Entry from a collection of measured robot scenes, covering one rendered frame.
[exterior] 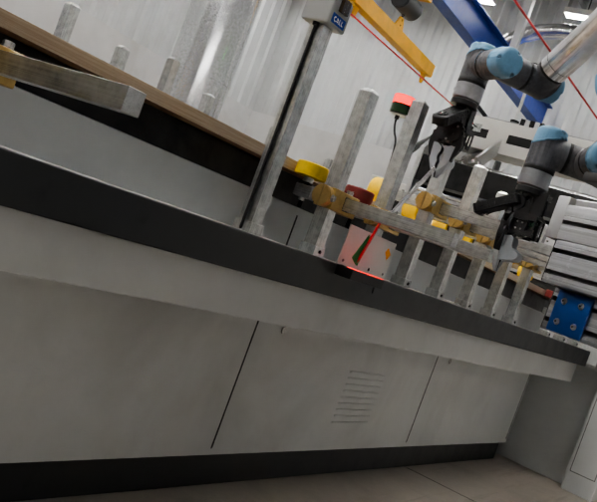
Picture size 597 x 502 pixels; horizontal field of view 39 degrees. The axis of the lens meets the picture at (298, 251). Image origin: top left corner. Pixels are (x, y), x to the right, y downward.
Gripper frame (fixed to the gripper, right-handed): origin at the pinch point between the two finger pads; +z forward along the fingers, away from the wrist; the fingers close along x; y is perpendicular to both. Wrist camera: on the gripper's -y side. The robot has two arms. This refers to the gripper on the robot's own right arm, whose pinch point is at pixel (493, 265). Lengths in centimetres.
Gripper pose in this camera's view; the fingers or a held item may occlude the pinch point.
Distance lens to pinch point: 205.7
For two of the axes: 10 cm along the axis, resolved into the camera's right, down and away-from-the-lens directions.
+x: 5.2, 1.8, 8.4
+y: 7.8, 3.0, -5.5
